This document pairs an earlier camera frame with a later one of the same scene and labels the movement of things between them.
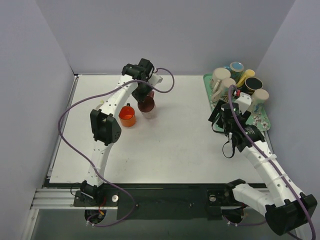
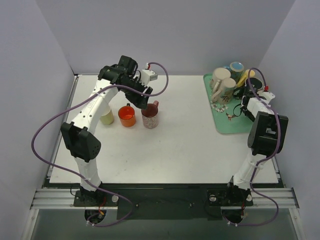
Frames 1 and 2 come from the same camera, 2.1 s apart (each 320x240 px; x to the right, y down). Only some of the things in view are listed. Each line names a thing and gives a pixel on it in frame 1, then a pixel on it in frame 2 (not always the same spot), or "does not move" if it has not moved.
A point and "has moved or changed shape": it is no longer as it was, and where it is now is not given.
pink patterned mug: (147, 108) has moved or changed shape
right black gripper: (219, 117) -> (244, 100)
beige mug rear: (219, 74) does not move
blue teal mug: (236, 69) does not move
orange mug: (127, 116) does not move
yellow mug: (248, 73) does not move
